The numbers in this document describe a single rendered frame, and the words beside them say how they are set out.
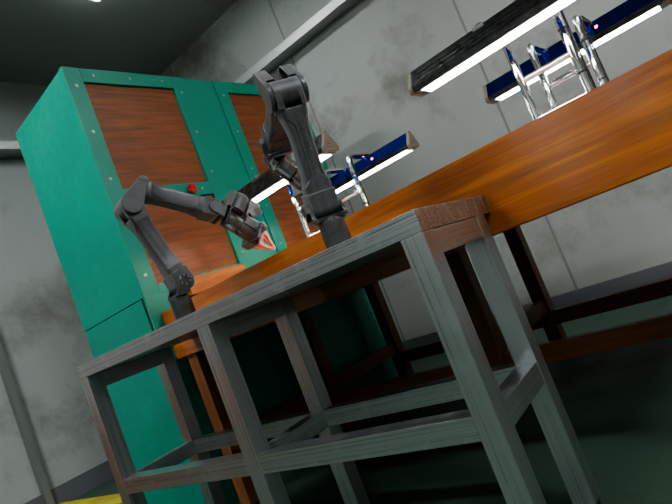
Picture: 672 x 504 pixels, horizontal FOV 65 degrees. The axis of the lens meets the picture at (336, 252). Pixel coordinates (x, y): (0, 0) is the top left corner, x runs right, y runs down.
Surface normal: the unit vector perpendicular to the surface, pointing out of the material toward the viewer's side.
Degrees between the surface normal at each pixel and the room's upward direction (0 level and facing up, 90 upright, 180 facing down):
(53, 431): 90
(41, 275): 90
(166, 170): 90
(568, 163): 90
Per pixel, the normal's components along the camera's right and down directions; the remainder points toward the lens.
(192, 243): 0.70, -0.33
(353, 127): -0.56, 0.15
